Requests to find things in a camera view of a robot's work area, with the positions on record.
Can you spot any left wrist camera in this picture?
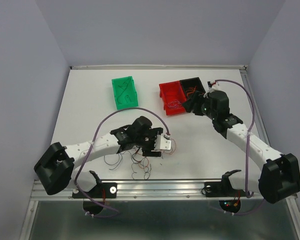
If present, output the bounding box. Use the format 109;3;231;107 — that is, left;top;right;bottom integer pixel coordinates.
154;134;172;151

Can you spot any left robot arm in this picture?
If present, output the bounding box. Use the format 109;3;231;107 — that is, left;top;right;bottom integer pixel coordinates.
34;116;172;197

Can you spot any aluminium back rail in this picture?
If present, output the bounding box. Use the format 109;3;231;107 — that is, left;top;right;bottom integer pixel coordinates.
70;64;248;70

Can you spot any aluminium front rail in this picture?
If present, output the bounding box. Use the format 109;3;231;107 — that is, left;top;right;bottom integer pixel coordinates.
29;177;298;201

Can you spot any blue white twisted wire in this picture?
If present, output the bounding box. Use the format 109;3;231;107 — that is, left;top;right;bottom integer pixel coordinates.
167;99;185;110

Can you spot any red plastic bin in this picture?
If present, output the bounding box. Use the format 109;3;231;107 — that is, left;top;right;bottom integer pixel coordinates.
159;81;187;116

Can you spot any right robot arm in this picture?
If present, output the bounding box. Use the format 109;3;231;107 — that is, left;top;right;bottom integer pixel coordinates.
182;90;300;204

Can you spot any aluminium right side rail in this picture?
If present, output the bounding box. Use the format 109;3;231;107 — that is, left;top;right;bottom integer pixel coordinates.
239;69;282;179

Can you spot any green plastic bin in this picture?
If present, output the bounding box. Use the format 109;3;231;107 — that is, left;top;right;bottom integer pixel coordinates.
111;76;139;110

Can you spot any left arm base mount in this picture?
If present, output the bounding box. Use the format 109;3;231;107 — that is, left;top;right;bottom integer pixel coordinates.
66;182;118;199

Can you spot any orange wire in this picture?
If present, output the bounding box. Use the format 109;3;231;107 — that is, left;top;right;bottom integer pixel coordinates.
184;85;200;97

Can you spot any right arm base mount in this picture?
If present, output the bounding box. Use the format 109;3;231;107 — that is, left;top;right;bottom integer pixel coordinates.
201;169;245;198

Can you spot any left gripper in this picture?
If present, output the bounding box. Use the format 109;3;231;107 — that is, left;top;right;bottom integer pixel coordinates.
135;127;163;157

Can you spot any aluminium rail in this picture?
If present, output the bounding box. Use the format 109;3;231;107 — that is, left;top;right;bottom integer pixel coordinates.
239;69;282;179
70;64;248;70
29;177;298;201

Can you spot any multicolour wire bundle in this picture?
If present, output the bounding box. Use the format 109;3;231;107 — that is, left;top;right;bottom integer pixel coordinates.
103;137;178;181

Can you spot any thin black wire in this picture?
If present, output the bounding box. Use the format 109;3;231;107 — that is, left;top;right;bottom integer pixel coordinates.
116;78;133;106

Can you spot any black plastic bin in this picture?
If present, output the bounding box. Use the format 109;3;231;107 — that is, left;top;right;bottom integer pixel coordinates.
179;77;206;99

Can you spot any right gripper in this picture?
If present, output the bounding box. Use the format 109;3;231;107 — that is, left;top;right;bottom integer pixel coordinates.
181;90;217;120

